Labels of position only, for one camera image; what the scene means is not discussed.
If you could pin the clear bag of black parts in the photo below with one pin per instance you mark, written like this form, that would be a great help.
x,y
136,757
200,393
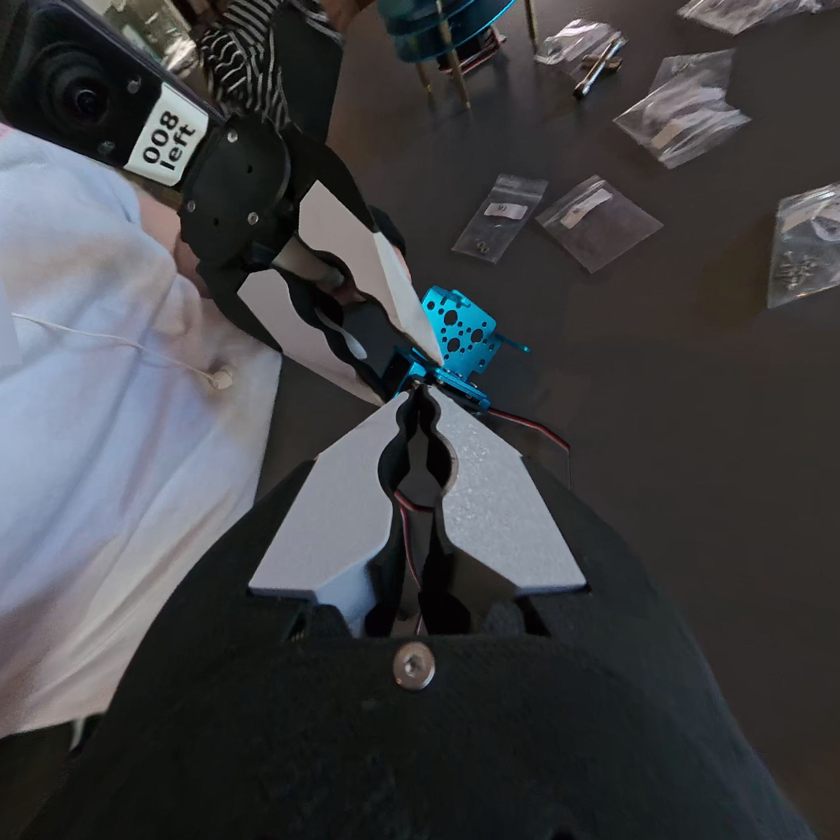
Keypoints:
x,y
558,39

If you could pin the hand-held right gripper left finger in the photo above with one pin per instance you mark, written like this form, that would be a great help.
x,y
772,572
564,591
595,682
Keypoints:
x,y
321,525

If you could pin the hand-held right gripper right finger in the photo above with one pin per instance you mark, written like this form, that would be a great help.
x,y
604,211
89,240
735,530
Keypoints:
x,y
512,525

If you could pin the crumpled clear plastic bag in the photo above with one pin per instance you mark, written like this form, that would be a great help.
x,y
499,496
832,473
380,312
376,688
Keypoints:
x,y
695,69

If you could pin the person's left hand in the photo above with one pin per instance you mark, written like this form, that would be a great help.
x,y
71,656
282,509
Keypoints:
x,y
401,266

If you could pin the flat clear bag with nuts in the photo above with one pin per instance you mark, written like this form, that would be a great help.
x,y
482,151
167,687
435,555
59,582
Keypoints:
x,y
499,216

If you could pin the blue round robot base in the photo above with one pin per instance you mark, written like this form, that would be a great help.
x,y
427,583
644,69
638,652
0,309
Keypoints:
x,y
426,26

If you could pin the flat clear zip bag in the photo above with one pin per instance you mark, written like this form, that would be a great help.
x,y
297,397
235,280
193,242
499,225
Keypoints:
x,y
597,223

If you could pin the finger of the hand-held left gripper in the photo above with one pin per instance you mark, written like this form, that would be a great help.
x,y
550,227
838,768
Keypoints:
x,y
289,321
348,223

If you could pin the clear bag with white block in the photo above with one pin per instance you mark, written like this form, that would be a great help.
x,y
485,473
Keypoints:
x,y
682,131

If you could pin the clear bag of dark screws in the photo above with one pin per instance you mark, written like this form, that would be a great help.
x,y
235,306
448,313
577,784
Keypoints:
x,y
807,249

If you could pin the small metal cross wrench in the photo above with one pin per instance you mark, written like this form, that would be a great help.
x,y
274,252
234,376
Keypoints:
x,y
598,65

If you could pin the blue metal servo bracket assembly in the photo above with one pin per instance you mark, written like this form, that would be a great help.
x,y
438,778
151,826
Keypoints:
x,y
459,328

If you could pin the dark desk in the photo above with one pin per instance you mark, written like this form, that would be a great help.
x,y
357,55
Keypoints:
x,y
656,459

